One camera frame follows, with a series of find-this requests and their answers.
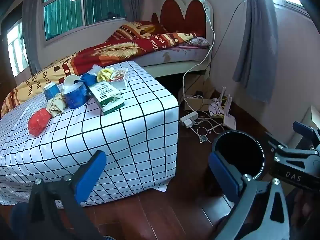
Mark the red and yellow printed blanket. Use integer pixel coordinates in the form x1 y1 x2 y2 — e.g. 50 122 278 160
0 21 198 119

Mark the green and white carton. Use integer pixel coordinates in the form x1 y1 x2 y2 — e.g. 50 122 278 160
88 81 125 115

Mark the grey curtain beside headboard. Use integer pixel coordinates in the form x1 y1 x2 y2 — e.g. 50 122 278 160
124 0 144 23

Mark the large sliding window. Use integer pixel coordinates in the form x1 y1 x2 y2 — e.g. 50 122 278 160
41 0 127 42

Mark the long grey patterned curtain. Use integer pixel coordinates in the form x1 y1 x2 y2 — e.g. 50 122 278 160
232 0 279 103

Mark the grey curtain between windows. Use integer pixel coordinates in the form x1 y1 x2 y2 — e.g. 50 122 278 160
22 0 47 73

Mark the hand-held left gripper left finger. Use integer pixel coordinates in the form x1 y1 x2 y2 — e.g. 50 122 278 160
24 150 107 240

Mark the long white cable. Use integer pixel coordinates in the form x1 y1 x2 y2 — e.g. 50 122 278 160
182 0 216 115

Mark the red plastic bag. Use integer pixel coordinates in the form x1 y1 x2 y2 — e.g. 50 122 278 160
28 109 52 136

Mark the blue cloth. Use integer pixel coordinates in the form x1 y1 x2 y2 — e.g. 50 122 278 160
80 73 97 87

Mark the white bed with red headboard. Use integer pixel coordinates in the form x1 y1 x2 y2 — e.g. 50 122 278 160
135 0 215 79

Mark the clear plastic bag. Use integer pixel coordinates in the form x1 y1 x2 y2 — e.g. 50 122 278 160
86 64 103 76

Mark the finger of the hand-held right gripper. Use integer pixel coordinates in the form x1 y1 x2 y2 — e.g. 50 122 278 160
293 121 320 148
264 131 320 164

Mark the blue paper bowl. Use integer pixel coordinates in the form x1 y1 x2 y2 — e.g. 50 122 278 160
64 81 91 109

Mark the cardboard box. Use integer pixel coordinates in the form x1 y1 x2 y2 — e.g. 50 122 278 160
184 86 223 112

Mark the white box with food picture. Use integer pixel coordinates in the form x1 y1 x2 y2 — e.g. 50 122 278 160
107 68 129 90

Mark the white power strip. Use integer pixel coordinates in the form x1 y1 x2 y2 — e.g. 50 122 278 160
179 112 198 128

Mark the white modem box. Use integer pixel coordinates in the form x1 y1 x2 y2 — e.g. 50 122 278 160
208 97 225 117

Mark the mattress with floral sheet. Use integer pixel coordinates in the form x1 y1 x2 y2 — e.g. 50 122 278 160
135 45 210 67

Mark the person's blue trouser leg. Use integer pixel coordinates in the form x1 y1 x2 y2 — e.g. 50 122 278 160
10 201 35 240

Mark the tangle of white charger cables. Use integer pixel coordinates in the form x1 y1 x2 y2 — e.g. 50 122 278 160
191 116 227 144

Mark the black trash bucket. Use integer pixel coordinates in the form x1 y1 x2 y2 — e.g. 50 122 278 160
210 129 266 198

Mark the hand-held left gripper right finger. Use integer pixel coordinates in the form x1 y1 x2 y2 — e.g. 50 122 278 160
209 152 297 240

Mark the blue paper cup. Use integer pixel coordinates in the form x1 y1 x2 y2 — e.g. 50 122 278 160
42 83 60 101

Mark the yellow cloth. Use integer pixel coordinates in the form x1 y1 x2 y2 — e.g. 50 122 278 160
97 67 115 82

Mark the white checked tablecloth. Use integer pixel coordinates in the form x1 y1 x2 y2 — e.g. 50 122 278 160
0 60 179 207

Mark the red paper cup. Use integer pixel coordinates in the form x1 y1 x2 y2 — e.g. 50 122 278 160
63 74 81 87

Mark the thin black cable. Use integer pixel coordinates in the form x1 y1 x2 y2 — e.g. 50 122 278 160
197 0 245 98

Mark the narrow bright window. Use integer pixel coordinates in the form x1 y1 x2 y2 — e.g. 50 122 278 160
5 20 29 74

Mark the floral pillow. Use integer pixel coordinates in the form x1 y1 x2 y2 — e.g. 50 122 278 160
179 37 210 47

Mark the white router with antennas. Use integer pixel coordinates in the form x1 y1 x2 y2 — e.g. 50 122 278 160
220 86 237 131

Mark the beige paper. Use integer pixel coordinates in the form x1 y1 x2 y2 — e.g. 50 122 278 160
46 92 67 117

